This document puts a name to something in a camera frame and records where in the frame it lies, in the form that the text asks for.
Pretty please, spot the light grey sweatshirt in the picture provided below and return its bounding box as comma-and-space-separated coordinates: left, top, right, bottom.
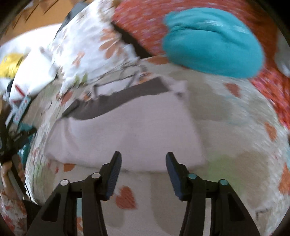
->
44, 77, 206, 172

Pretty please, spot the left hand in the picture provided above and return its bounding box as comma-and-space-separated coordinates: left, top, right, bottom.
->
1, 155, 25, 200

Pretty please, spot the light blue patterned strip box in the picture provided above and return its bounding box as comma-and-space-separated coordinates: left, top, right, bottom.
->
13, 96, 31, 125

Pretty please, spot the yellow plastic bag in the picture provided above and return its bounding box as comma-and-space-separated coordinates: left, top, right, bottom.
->
0, 53, 26, 79

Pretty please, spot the heart pattern quilt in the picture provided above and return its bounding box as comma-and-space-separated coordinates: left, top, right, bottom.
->
24, 56, 289, 235

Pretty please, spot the white plastic bag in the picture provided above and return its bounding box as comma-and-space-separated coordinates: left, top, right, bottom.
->
1, 24, 61, 102

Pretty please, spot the white floral pillow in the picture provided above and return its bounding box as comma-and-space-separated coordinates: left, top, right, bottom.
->
48, 1, 139, 96

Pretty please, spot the teal bundled cloth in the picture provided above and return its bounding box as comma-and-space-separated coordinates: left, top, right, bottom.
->
162, 7, 265, 79

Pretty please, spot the orange floral blanket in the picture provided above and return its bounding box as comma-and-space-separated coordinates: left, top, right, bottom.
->
113, 1, 289, 126

